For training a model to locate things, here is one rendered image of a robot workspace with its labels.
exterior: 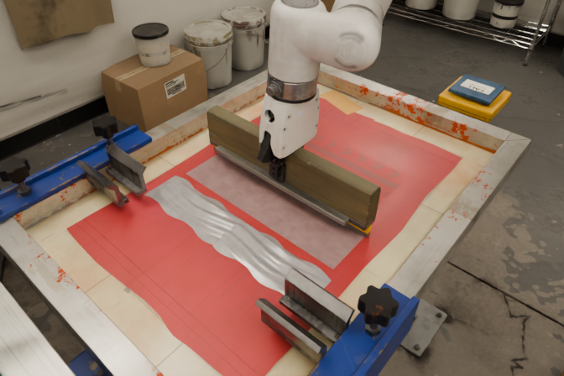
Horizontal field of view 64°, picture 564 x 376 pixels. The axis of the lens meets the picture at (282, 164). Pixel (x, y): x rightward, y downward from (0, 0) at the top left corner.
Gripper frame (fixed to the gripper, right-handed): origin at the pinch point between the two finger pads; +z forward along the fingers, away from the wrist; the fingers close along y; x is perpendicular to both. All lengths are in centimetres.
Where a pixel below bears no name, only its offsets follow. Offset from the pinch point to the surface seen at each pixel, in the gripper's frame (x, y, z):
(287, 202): -3.2, -2.4, 5.3
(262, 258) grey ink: -8.4, -14.6, 4.7
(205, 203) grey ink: 6.9, -12.3, 5.5
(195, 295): -5.6, -25.4, 5.5
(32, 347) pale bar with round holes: -2.2, -44.4, -2.9
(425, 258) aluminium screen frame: -27.6, -1.3, -0.3
